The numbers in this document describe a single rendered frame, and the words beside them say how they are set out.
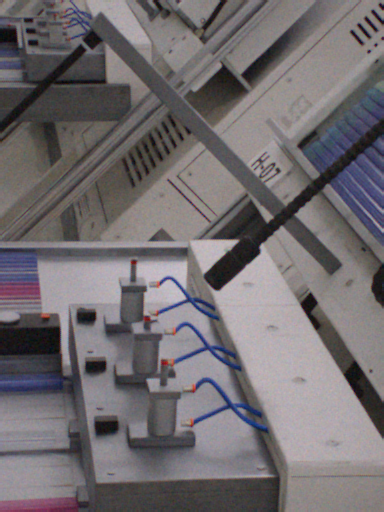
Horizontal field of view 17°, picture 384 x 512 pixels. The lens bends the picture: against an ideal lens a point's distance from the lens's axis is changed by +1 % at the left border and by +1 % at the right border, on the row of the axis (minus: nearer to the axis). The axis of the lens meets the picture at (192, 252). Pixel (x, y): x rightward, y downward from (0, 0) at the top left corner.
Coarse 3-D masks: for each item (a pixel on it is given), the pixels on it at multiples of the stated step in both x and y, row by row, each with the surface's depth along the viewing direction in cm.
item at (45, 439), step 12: (0, 432) 110; (12, 432) 111; (24, 432) 111; (36, 432) 111; (48, 432) 111; (0, 444) 110; (12, 444) 110; (24, 444) 110; (36, 444) 110; (48, 444) 110
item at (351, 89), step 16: (368, 64) 142; (352, 80) 142; (368, 80) 145; (336, 96) 142; (352, 96) 145; (320, 112) 143; (336, 112) 145; (272, 128) 151; (304, 128) 143; (320, 128) 146; (272, 144) 157; (288, 144) 144; (304, 144) 145; (256, 160) 157; (272, 160) 153; (288, 160) 150; (304, 160) 137; (272, 176) 150; (352, 224) 118; (368, 240) 114
